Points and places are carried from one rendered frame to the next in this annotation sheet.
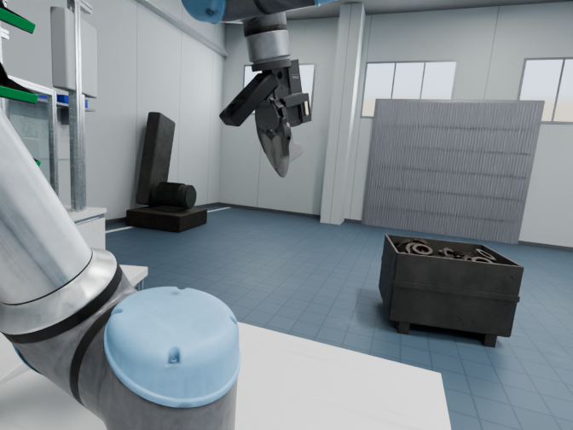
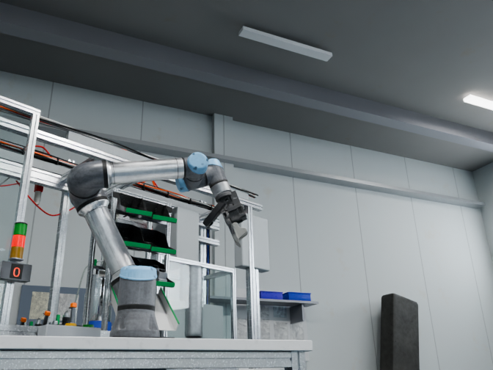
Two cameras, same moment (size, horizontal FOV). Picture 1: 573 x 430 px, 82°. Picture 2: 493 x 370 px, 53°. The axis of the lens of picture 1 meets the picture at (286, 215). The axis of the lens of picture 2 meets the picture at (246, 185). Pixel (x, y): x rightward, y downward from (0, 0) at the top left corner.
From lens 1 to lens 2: 1.50 m
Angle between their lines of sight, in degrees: 54
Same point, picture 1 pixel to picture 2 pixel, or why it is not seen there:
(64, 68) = (240, 252)
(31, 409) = not seen: hidden behind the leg
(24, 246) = (114, 255)
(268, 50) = (215, 191)
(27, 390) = not seen: hidden behind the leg
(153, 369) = (123, 270)
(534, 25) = not seen: outside the picture
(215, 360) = (136, 269)
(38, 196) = (119, 244)
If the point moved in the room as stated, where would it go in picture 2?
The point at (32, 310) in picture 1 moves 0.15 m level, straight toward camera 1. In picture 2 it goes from (115, 274) to (97, 264)
